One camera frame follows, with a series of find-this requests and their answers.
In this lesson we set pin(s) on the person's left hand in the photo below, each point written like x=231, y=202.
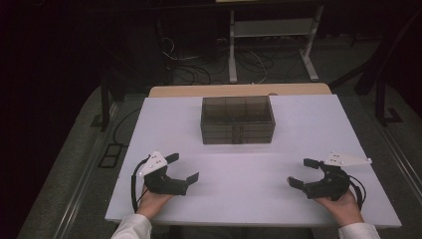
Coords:
x=151, y=204

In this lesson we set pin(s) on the dark metal stand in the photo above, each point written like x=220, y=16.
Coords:
x=381, y=103
x=105, y=106

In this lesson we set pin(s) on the wooden table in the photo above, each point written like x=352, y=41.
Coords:
x=239, y=89

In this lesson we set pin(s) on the smoky clear drawer box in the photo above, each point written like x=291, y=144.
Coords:
x=237, y=113

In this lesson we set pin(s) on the person's right hand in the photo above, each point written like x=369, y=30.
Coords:
x=343, y=209

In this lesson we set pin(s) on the white metal stand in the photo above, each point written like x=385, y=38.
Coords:
x=270, y=28

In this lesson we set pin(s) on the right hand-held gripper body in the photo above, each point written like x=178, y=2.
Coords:
x=330, y=184

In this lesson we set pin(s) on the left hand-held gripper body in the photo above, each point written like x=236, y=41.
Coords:
x=159, y=181

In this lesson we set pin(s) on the black floor outlet plate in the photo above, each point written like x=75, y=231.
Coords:
x=111, y=156

